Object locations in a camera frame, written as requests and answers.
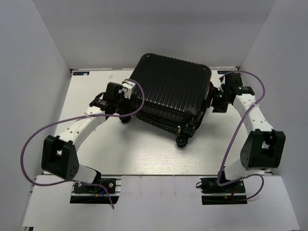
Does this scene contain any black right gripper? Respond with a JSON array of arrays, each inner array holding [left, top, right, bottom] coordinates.
[[201, 85, 230, 113]]

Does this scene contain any black hard-shell suitcase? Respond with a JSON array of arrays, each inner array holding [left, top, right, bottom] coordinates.
[[117, 53, 213, 148]]

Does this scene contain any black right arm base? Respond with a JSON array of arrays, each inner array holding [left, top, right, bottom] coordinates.
[[195, 177, 247, 205]]

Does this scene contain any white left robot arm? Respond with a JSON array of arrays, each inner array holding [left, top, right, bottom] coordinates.
[[41, 82, 124, 192]]

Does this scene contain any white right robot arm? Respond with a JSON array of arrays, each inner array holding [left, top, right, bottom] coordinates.
[[212, 71, 286, 192]]

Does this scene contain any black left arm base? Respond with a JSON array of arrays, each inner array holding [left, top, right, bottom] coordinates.
[[70, 176, 121, 205]]

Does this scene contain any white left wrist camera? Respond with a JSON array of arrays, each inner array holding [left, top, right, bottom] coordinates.
[[122, 79, 136, 99]]

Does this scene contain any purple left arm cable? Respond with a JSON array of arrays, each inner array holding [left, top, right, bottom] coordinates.
[[20, 79, 145, 210]]

